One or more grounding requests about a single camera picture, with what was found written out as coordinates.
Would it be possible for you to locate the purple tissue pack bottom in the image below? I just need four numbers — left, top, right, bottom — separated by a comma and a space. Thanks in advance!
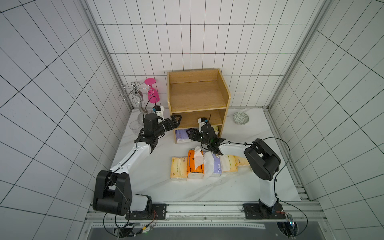
175, 129, 192, 144

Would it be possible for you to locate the purple tissue pack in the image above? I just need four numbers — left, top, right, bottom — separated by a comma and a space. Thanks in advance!
175, 129, 192, 144
204, 152, 222, 179

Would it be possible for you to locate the yellow-white tissue pack bottom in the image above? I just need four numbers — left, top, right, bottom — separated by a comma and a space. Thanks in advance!
213, 126, 219, 135

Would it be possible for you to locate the orange tissue pack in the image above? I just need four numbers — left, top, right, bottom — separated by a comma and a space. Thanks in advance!
187, 146, 205, 179

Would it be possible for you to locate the yellow tissue pack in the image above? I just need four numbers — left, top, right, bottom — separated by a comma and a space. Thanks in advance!
170, 157, 188, 181

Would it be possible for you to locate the beige tissue pack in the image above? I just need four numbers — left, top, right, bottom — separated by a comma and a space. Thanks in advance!
219, 155, 238, 174
235, 156, 250, 168

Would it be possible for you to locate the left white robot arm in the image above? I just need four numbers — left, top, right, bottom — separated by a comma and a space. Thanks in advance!
93, 113, 182, 216

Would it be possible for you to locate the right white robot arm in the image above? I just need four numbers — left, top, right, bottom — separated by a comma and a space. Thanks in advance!
187, 123, 281, 215

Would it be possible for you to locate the wooden three-tier shelf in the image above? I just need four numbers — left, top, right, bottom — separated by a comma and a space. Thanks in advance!
167, 69, 231, 137

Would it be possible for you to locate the pink wine glass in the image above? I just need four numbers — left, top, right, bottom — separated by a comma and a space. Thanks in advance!
144, 78, 160, 104

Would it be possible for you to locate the clear plastic cup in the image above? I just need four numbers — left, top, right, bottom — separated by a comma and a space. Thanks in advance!
129, 120, 143, 135

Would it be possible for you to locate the silver glass holder stand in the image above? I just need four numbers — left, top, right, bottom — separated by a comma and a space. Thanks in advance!
118, 82, 148, 125

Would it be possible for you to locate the patterned ceramic bowl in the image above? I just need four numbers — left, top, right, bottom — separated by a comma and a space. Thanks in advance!
233, 112, 250, 125

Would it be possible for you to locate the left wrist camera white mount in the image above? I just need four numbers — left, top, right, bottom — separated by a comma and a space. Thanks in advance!
152, 105, 164, 121

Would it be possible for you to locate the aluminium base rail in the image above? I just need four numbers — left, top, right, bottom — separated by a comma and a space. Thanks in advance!
86, 202, 327, 230

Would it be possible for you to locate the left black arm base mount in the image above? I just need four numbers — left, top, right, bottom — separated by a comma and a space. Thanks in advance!
126, 194, 168, 220

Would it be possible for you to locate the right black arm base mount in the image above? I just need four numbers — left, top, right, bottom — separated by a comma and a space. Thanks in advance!
242, 200, 286, 220

